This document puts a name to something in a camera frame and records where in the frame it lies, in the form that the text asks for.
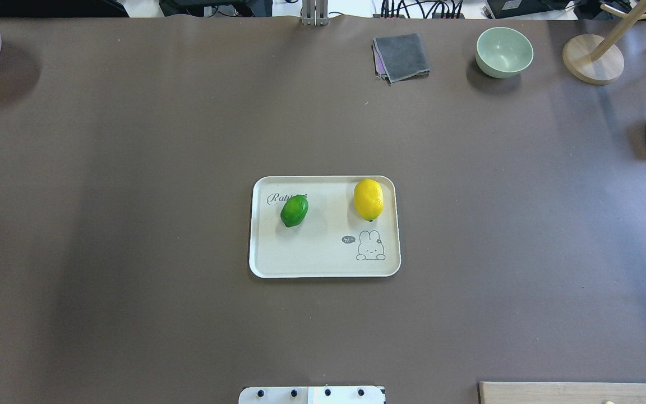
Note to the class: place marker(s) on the aluminium frame post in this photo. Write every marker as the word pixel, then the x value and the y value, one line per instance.
pixel 315 13

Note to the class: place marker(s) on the wooden cutting board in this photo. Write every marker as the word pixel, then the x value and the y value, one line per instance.
pixel 496 392

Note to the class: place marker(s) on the green lime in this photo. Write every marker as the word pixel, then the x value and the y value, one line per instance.
pixel 294 211

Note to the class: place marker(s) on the yellow lemon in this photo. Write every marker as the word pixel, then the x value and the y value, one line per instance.
pixel 369 199

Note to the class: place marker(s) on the light green bowl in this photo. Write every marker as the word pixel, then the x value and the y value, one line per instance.
pixel 502 52

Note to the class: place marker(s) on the cream rabbit tray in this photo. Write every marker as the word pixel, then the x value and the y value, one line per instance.
pixel 333 240

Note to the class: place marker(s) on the grey folded cloth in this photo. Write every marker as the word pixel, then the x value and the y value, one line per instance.
pixel 401 57

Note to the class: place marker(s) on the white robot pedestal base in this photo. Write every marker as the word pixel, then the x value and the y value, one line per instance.
pixel 314 394

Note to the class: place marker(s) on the wooden mug stand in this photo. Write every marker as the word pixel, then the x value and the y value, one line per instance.
pixel 597 60

